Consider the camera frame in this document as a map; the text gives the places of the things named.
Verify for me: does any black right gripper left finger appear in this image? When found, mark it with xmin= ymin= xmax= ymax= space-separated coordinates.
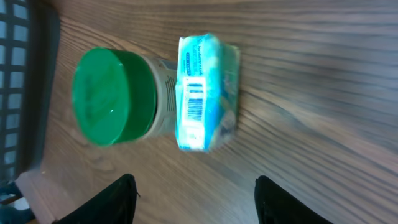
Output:
xmin=55 ymin=174 xmax=139 ymax=224

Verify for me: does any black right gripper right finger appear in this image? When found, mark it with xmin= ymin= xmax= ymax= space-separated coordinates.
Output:
xmin=254 ymin=175 xmax=331 ymax=224

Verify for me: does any green lid jar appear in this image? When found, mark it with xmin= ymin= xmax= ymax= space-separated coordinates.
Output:
xmin=72 ymin=47 xmax=177 ymax=146

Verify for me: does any teal white small carton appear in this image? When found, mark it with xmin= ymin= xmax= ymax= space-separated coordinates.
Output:
xmin=175 ymin=34 xmax=241 ymax=152

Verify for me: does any grey plastic basket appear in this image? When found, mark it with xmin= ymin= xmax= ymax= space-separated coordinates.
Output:
xmin=1 ymin=0 xmax=60 ymax=185

